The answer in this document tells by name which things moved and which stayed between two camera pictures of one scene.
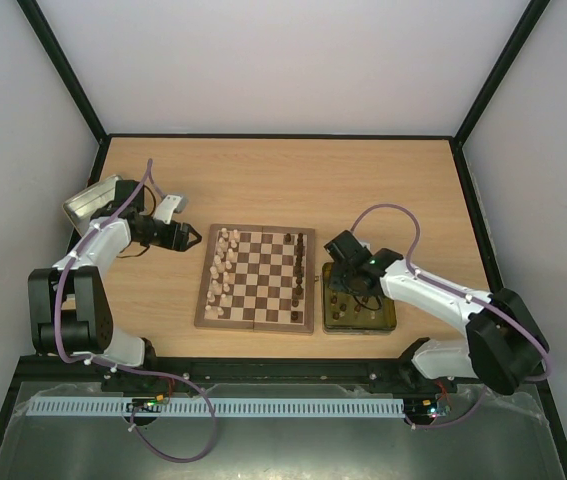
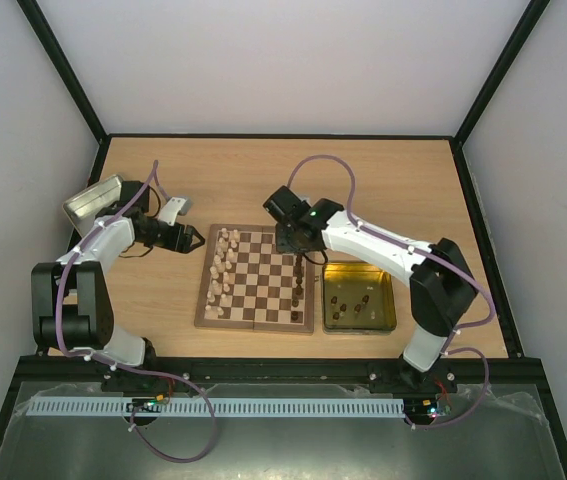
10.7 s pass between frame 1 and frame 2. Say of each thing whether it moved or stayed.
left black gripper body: stayed
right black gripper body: moved
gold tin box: stayed
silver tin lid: stayed
